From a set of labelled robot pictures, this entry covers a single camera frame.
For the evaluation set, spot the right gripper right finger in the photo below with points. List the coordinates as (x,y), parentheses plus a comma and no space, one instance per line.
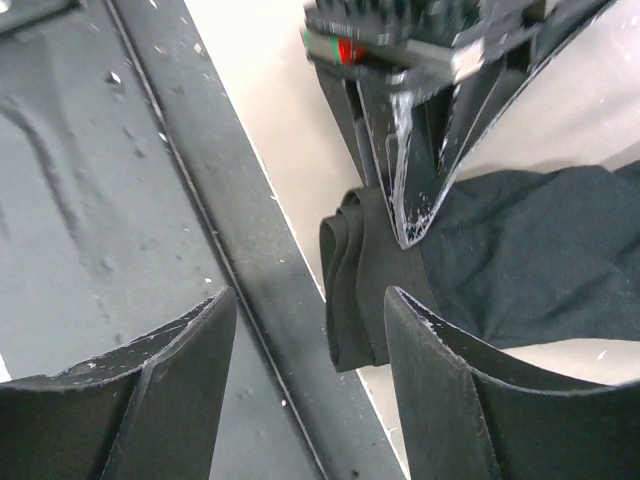
(471,411)

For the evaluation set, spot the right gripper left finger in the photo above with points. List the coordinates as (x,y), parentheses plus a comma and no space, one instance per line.
(149,409)

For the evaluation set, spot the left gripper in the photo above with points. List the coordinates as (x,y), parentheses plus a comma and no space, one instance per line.
(405,141)

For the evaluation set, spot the black underwear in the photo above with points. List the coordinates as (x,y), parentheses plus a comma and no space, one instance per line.
(513,257)

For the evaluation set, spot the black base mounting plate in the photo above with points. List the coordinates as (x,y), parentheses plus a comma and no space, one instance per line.
(130,194)

